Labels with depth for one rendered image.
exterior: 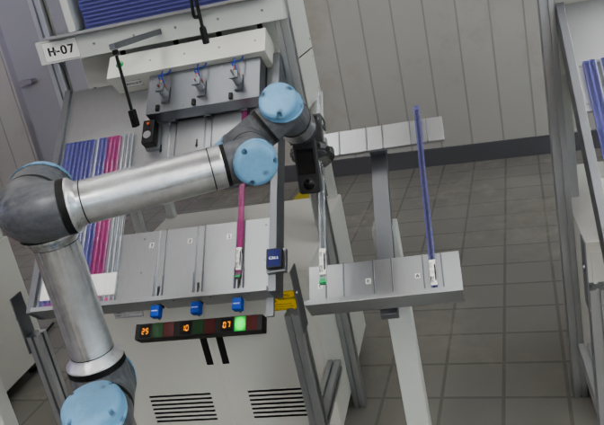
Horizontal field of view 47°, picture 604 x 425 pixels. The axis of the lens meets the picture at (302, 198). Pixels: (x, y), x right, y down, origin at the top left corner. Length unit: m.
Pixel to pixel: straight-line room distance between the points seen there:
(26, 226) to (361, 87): 3.75
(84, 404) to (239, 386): 0.98
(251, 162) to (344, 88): 3.67
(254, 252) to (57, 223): 0.70
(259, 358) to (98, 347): 0.86
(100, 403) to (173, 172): 0.45
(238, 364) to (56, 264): 1.00
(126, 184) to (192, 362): 1.19
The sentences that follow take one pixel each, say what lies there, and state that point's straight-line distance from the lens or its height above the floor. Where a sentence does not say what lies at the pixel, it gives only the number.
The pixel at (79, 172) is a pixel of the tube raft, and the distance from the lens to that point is 2.12.
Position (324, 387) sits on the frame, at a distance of 2.05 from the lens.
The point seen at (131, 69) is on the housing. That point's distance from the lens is 2.14.
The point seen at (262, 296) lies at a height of 0.70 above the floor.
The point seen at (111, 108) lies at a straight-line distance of 2.20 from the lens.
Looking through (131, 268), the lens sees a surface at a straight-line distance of 1.91.
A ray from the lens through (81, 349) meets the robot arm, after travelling 1.44.
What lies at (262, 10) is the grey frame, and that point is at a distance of 2.02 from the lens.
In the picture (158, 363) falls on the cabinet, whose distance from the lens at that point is 2.34.
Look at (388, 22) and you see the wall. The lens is 4.69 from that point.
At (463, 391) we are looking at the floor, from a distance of 2.51.
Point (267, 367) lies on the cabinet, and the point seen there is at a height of 0.31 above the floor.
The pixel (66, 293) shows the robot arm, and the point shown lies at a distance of 1.39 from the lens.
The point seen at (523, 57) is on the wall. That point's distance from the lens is 4.67.
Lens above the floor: 1.44
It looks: 18 degrees down
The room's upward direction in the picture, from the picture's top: 12 degrees counter-clockwise
